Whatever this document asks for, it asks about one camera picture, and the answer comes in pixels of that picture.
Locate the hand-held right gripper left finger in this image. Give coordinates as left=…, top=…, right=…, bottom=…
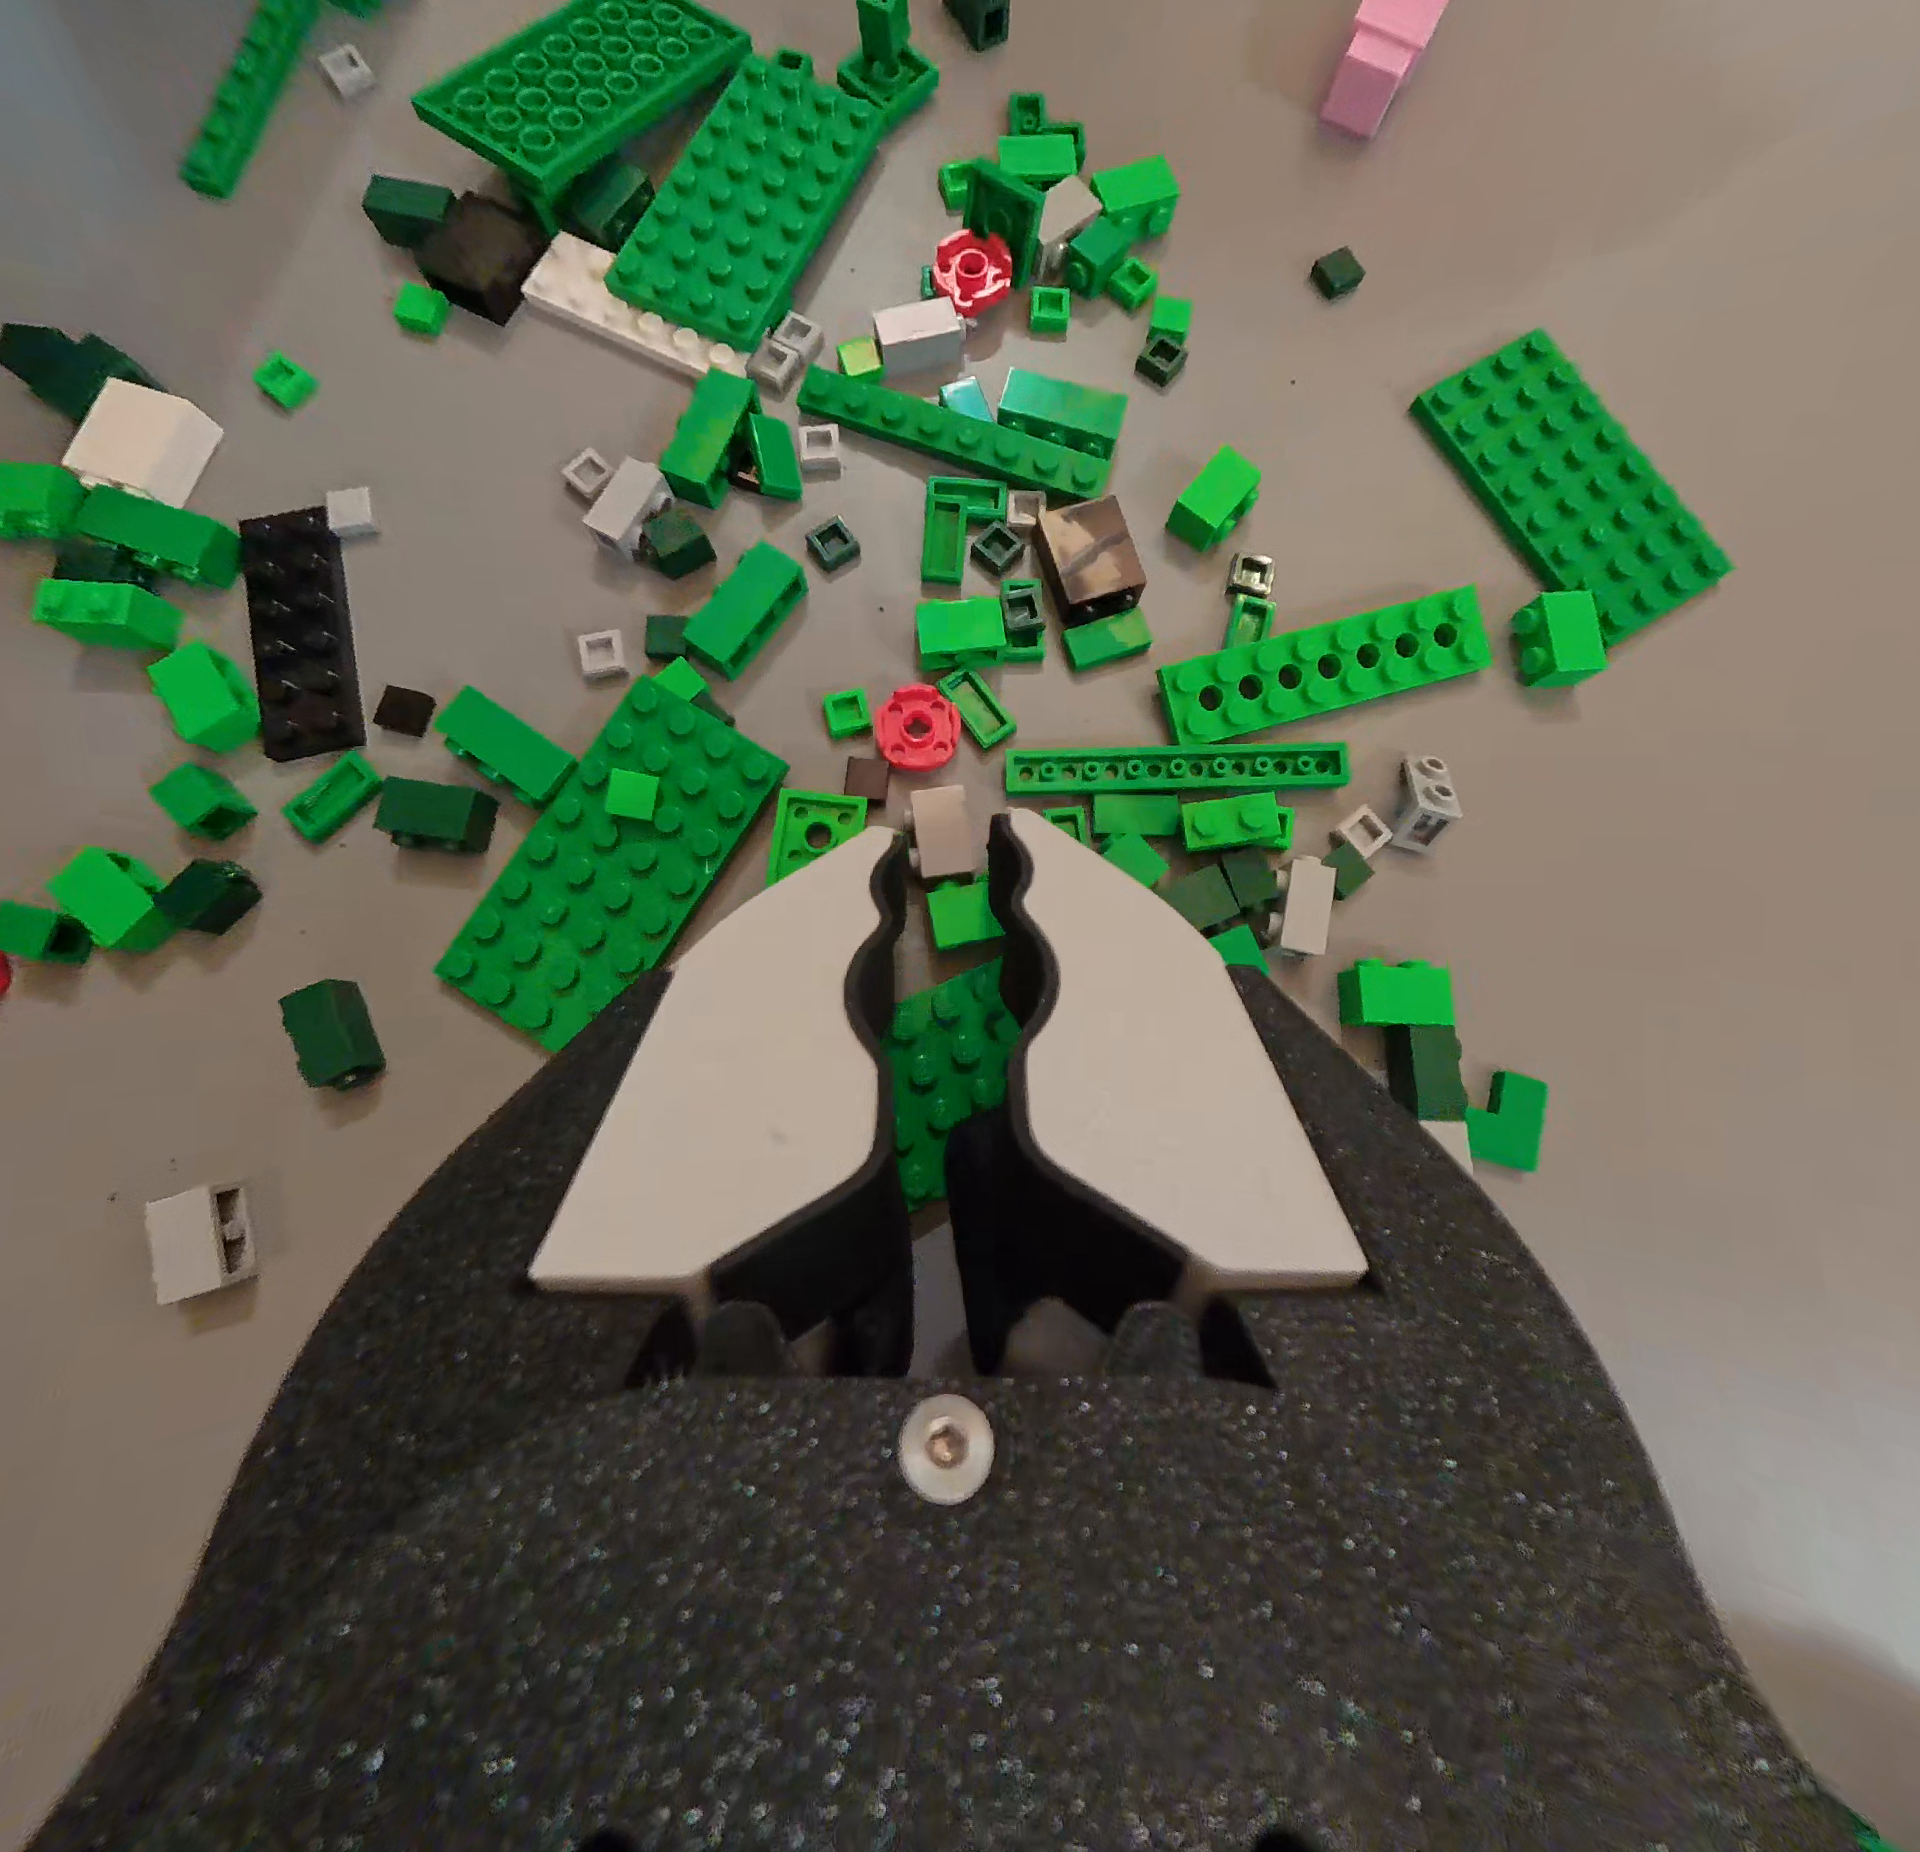
left=527, top=826, right=914, bottom=1377

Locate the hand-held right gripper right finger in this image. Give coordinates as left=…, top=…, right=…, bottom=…
left=944, top=811, right=1370, bottom=1377

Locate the grey desk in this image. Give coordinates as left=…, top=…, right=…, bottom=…
left=0, top=0, right=1920, bottom=1852

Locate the thin green plate with holes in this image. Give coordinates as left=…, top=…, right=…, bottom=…
left=1005, top=742, right=1353, bottom=796

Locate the green brick with holes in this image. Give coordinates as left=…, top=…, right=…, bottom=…
left=1156, top=584, right=1494, bottom=748

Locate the heap of green toy bricks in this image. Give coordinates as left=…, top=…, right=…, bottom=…
left=0, top=82, right=1614, bottom=1178

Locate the brown printed brick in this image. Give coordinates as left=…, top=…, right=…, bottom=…
left=1031, top=492, right=1151, bottom=628

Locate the long black plate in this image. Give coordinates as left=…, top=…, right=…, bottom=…
left=239, top=505, right=368, bottom=763

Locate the long green plate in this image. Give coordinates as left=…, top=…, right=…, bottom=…
left=796, top=365, right=1119, bottom=505
left=181, top=0, right=324, bottom=199

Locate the large green studded plate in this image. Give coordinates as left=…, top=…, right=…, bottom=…
left=1410, top=332, right=1734, bottom=651

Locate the white plate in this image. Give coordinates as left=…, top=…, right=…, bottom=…
left=521, top=232, right=750, bottom=383

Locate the white brick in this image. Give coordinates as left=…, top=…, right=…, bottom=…
left=62, top=377, right=227, bottom=513

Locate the green rectangular plate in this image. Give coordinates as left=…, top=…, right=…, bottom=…
left=412, top=0, right=750, bottom=234

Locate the pink toy pig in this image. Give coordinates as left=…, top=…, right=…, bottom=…
left=1320, top=0, right=1482, bottom=142

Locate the green bracket piece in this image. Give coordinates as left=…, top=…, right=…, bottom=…
left=836, top=0, right=942, bottom=129

